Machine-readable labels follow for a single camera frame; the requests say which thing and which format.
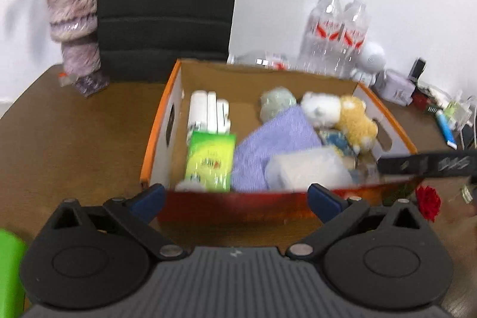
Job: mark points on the pink mottled ceramic vase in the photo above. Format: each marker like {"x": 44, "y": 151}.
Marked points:
{"x": 73, "y": 24}

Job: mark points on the red orange cardboard box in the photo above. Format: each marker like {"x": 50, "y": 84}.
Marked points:
{"x": 241, "y": 86}

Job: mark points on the small lilac tin box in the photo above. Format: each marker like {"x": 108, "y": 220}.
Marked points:
{"x": 394, "y": 87}

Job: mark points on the white tubes pack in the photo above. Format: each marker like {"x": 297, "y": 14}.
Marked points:
{"x": 207, "y": 113}

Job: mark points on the yellow plush toy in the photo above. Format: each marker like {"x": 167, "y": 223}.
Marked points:
{"x": 359, "y": 130}

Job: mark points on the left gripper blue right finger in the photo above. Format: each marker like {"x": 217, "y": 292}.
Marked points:
{"x": 324, "y": 203}

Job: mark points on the white plastic container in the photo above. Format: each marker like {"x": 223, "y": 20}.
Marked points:
{"x": 296, "y": 172}

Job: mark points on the blue patterned pouch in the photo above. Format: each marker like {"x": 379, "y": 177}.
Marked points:
{"x": 338, "y": 141}

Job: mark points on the red artificial rose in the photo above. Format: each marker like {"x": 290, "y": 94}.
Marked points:
{"x": 428, "y": 202}

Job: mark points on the white round robot toy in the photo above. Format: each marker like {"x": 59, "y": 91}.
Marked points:
{"x": 369, "y": 62}

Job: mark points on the black finger of the right gripper side view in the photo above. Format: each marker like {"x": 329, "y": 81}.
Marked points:
{"x": 454, "y": 163}

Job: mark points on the left clear water bottle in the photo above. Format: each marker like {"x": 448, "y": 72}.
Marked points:
{"x": 321, "y": 35}

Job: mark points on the green yellow packet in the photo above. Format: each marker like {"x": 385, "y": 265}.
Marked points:
{"x": 210, "y": 160}

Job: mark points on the blue white tube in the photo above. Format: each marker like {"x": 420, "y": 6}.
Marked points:
{"x": 445, "y": 129}

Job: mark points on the bright green handle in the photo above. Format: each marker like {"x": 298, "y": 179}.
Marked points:
{"x": 12, "y": 293}

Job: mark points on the black upright device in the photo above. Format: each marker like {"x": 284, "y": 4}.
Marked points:
{"x": 416, "y": 71}

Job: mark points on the right clear water bottle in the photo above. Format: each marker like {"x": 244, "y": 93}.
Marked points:
{"x": 355, "y": 25}

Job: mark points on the iridescent plastic bag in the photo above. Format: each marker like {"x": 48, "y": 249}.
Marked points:
{"x": 274, "y": 101}

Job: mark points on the purple knitted cloth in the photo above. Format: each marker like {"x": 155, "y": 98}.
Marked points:
{"x": 288, "y": 132}

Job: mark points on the white plush toy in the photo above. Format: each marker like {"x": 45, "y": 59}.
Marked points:
{"x": 322, "y": 110}

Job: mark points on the red small box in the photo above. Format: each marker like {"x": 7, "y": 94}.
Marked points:
{"x": 420, "y": 100}

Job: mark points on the small dark foil packet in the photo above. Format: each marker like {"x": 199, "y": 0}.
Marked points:
{"x": 91, "y": 84}

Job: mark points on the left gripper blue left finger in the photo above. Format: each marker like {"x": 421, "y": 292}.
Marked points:
{"x": 147, "y": 205}

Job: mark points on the clear water bottle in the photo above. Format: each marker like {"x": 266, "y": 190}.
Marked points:
{"x": 321, "y": 35}
{"x": 355, "y": 25}

